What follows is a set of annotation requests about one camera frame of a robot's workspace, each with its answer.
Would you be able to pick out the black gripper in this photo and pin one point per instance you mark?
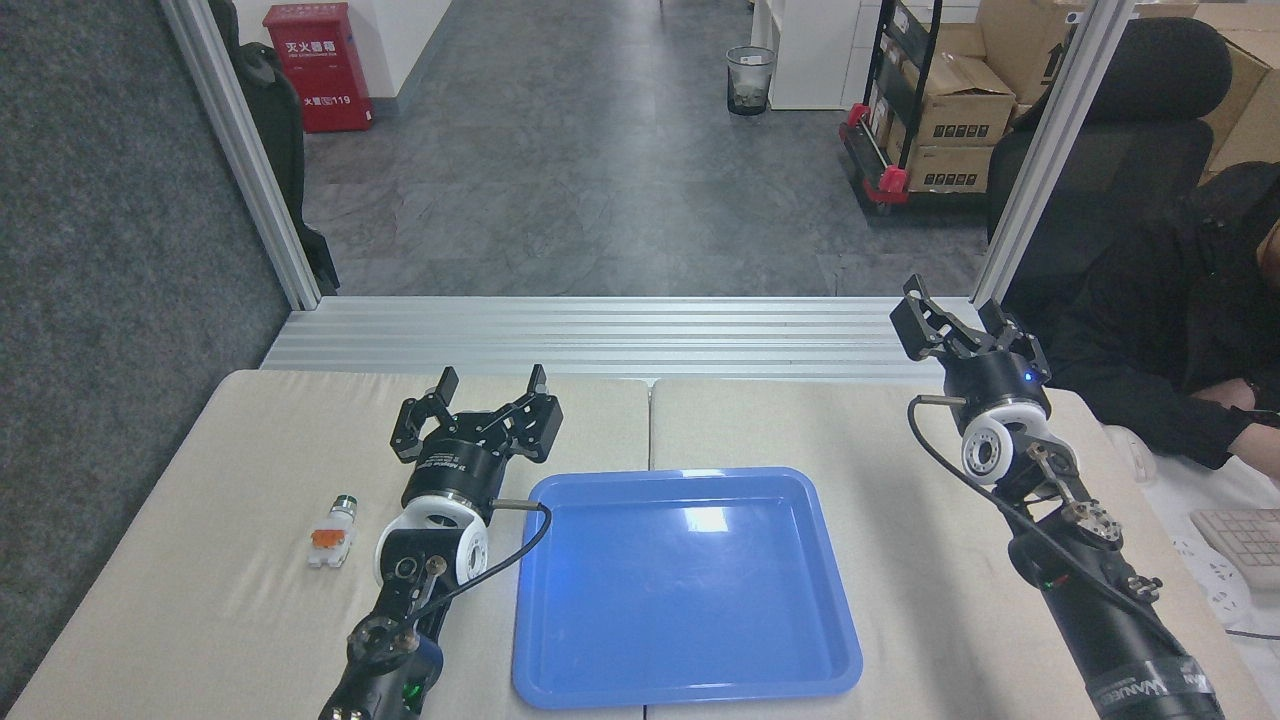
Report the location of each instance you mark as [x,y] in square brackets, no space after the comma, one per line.
[460,470]
[995,380]

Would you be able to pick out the white orange switch part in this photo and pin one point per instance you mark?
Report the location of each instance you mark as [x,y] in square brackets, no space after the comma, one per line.
[332,535]

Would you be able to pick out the blue plastic tray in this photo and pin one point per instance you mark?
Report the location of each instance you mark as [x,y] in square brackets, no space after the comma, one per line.
[690,600]

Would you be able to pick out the person's hand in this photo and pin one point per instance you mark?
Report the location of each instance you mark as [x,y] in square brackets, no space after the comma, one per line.
[1228,394]
[1260,442]

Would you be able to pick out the cardboard box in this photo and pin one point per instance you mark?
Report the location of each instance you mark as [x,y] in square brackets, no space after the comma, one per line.
[960,100]
[948,168]
[1030,45]
[1245,90]

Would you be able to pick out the black red trolley cart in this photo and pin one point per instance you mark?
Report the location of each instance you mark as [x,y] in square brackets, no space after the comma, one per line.
[880,150]

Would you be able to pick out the person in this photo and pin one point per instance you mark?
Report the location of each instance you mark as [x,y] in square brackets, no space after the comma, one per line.
[1170,310]

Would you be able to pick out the white computer mouse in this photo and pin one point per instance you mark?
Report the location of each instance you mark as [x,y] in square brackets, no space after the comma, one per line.
[1132,455]

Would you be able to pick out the black office chair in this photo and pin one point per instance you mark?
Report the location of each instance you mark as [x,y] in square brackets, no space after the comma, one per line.
[1130,150]

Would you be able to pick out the white cabinet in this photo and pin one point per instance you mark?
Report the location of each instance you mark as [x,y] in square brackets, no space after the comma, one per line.
[810,50]

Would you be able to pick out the mesh trash bin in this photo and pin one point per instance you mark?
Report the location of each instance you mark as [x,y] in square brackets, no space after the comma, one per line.
[750,82]

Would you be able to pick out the white keyboard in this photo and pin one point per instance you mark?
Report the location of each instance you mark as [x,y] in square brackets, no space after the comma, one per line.
[1245,545]

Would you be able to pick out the black bag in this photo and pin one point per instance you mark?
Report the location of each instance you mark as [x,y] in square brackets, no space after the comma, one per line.
[280,130]

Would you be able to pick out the white power strip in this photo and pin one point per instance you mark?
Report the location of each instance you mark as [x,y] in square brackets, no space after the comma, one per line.
[1210,590]

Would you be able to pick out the red fire extinguisher box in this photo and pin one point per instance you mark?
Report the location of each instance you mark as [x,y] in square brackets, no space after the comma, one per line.
[318,70]

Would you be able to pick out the silver aluminium rail base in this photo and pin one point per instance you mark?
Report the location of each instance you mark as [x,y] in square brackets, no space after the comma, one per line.
[600,335]

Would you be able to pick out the silver aluminium post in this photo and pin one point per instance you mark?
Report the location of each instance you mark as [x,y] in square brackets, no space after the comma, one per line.
[1050,150]
[240,150]

